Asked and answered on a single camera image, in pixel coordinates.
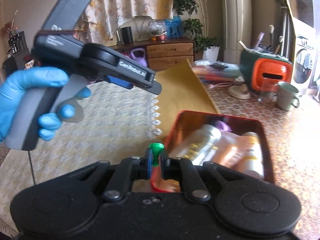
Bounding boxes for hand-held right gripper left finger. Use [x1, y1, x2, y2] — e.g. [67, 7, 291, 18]
[72, 148, 154, 203]

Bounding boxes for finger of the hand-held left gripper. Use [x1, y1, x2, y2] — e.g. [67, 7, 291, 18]
[107, 75, 134, 90]
[130, 79, 163, 96]

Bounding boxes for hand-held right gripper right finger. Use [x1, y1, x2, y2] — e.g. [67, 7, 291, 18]
[160, 149, 244, 203]

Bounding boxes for small green plastic piece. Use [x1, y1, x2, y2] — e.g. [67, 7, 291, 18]
[149, 142, 165, 167]

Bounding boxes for clear bottle of yellow capsules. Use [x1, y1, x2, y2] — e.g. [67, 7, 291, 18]
[172, 124, 222, 164]

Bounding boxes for red tin box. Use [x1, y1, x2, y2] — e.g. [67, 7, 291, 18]
[150, 110, 275, 193]

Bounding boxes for orange snack packet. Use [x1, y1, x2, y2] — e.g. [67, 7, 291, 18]
[212, 131, 250, 168]

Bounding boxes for white and yellow bottle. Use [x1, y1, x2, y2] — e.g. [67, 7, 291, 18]
[234, 131, 265, 179]

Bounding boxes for person's left hand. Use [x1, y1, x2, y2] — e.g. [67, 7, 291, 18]
[0, 66, 92, 143]

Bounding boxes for purple kettlebell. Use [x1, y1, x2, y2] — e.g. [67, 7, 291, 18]
[130, 49, 148, 67]

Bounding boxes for wooden cabinet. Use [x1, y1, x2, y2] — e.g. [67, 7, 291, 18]
[107, 37, 195, 72]

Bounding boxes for cream quilted table cover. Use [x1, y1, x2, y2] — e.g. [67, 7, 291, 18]
[0, 81, 170, 230]

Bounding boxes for clear bag of fruit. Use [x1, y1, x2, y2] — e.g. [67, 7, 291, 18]
[147, 19, 167, 42]

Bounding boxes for floral cloth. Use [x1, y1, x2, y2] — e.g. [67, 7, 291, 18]
[84, 0, 182, 44]

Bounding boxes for stack of folders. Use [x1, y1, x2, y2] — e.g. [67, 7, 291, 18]
[192, 60, 244, 83]

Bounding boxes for white planter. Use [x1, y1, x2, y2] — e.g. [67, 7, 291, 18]
[202, 46, 220, 63]

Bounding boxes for black appliance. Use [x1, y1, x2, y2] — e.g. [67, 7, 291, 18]
[2, 31, 32, 77]

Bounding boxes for green potted tree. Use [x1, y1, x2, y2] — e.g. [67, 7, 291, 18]
[172, 0, 220, 53]

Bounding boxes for white standing air conditioner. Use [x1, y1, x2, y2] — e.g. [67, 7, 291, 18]
[221, 0, 253, 60]

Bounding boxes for green and orange storage box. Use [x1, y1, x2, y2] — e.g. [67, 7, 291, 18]
[239, 48, 293, 93]

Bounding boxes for clear glass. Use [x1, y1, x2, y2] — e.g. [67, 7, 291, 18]
[257, 79, 279, 103]

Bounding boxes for grey-green mug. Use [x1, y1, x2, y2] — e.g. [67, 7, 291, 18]
[276, 81, 300, 111]

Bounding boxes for white washing machine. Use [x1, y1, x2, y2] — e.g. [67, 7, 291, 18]
[292, 17, 318, 89]

